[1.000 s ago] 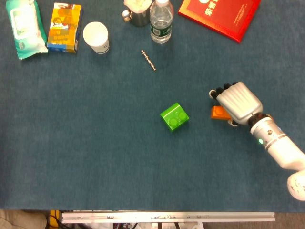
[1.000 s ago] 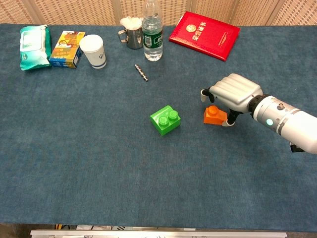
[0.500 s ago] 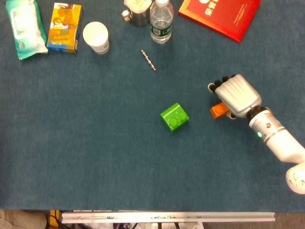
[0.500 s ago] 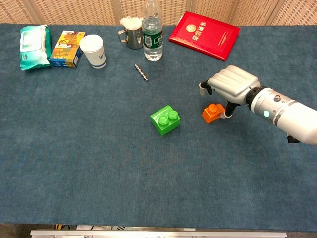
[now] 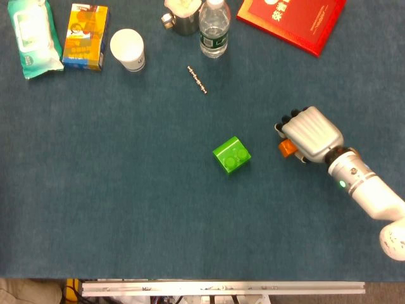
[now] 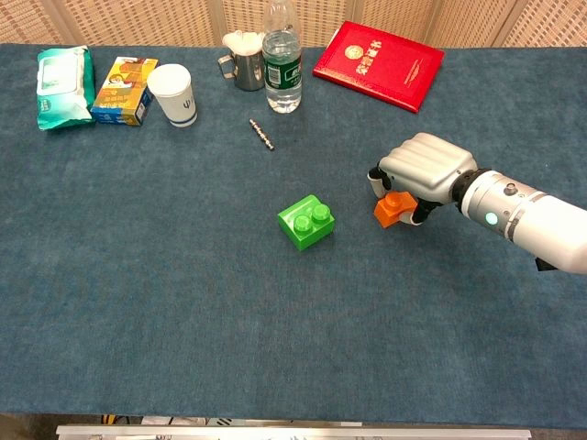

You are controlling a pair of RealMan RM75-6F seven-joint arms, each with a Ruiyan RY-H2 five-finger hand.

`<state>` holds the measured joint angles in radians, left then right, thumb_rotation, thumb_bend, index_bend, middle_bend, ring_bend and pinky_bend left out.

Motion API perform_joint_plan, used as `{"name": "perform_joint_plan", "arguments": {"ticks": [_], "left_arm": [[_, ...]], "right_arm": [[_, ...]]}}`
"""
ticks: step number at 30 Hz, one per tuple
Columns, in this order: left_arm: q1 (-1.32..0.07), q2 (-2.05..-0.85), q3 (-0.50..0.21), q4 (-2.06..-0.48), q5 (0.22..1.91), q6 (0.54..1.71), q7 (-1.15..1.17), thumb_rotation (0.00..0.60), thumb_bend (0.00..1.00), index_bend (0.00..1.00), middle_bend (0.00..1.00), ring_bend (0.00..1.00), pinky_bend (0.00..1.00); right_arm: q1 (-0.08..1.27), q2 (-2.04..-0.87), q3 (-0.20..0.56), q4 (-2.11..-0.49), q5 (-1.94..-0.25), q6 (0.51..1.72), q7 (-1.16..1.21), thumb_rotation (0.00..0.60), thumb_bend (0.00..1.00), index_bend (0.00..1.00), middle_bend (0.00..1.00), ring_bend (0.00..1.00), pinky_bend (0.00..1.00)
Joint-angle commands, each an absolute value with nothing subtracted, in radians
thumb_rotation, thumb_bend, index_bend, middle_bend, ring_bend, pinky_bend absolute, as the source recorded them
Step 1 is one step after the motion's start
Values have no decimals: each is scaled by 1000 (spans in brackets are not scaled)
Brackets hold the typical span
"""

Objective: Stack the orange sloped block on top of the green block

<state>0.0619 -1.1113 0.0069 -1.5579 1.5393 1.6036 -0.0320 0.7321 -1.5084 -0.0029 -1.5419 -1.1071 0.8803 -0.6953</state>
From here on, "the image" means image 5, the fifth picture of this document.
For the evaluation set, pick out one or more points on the orange toy block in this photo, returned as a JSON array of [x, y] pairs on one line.
[[286, 148]]

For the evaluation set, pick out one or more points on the red certificate book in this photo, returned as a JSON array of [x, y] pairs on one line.
[[294, 25]]

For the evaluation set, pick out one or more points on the silver metal bead rod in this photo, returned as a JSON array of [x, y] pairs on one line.
[[197, 80]]

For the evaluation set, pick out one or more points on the green wet wipes pack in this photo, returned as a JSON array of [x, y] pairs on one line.
[[34, 38]]

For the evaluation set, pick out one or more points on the blue felt table cloth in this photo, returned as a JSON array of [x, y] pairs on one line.
[[126, 190]]

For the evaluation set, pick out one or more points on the stainless steel cup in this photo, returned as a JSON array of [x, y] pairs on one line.
[[186, 26]]

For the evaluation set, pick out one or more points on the white paper cup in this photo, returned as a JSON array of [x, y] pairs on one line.
[[126, 46]]

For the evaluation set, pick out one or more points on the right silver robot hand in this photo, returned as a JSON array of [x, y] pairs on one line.
[[311, 133]]

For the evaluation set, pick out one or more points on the white tissue in cup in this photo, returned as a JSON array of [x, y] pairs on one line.
[[182, 6]]

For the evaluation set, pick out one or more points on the yellow and blue carton box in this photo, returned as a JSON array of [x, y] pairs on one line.
[[83, 38]]

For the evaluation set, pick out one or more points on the aluminium profile rail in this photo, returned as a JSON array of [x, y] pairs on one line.
[[221, 288]]

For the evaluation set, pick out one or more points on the beige fabric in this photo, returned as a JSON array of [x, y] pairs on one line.
[[28, 291]]

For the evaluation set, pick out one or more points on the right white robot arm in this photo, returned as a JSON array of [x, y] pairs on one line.
[[373, 193]]

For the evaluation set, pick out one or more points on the green toy block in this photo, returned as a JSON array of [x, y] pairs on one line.
[[231, 155]]

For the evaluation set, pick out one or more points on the clear plastic water bottle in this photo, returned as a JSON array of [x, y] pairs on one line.
[[213, 35]]

